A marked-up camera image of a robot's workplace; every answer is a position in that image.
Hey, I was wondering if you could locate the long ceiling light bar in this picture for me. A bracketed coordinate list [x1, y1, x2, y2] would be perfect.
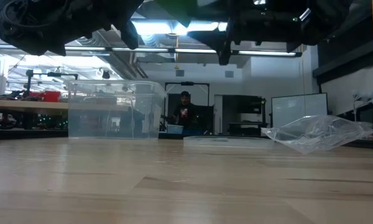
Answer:
[0, 45, 303, 58]

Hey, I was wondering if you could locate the red plastic bin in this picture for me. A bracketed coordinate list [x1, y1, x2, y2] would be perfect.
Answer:
[29, 90, 62, 103]

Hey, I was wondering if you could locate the wooden workbench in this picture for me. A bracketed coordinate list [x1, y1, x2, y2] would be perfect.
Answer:
[0, 99, 79, 115]

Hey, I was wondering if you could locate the clear plastic zip bag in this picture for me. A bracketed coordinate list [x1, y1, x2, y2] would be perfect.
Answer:
[260, 114, 373, 156]

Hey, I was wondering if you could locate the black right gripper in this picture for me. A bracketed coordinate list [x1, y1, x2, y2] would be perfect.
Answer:
[186, 0, 311, 66]

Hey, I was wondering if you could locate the clear lid with black handle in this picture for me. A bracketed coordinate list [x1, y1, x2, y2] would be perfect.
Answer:
[183, 135, 276, 149]

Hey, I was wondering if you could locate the whiteboard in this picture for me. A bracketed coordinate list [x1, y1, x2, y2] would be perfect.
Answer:
[270, 92, 328, 128]

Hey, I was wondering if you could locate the clear plastic storage box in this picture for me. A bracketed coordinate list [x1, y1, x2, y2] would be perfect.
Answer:
[67, 80, 168, 140]

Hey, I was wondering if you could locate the person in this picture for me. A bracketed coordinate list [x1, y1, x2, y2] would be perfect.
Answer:
[172, 91, 203, 131]

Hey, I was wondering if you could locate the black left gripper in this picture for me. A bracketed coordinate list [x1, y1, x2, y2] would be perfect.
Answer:
[62, 0, 144, 50]

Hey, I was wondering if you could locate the black robot station frame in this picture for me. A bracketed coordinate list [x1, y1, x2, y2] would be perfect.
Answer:
[163, 81, 211, 133]

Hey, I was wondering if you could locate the light blue box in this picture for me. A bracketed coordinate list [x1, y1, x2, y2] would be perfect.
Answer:
[167, 124, 185, 135]

